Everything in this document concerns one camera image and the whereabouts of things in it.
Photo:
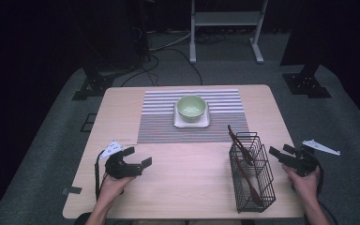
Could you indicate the white square plate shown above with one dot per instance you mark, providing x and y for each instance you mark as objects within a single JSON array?
[{"x": 181, "y": 123}]

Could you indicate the black stand base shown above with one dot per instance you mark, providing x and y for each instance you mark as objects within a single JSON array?
[
  {"x": 95, "y": 86},
  {"x": 306, "y": 82}
]

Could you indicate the dark brown wooden spoon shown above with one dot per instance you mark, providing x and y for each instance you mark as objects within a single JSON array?
[
  {"x": 239, "y": 143},
  {"x": 248, "y": 181}
]

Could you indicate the person's right hand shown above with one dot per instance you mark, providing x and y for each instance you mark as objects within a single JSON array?
[{"x": 304, "y": 186}]

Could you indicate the striped woven placemat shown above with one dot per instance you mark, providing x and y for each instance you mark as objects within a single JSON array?
[{"x": 165, "y": 125}]

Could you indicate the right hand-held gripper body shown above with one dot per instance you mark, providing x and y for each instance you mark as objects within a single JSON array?
[{"x": 304, "y": 162}]

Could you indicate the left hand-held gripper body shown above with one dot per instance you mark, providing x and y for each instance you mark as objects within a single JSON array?
[{"x": 123, "y": 168}]

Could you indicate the grey tape strip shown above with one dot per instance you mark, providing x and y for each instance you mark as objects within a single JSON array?
[{"x": 73, "y": 189}]

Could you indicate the white metal stand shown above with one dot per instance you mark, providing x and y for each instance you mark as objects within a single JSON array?
[{"x": 226, "y": 18}]

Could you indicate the light green bowl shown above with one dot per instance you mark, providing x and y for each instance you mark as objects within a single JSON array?
[{"x": 191, "y": 108}]

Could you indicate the person's left hand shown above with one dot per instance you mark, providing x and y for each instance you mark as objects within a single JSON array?
[{"x": 114, "y": 187}]

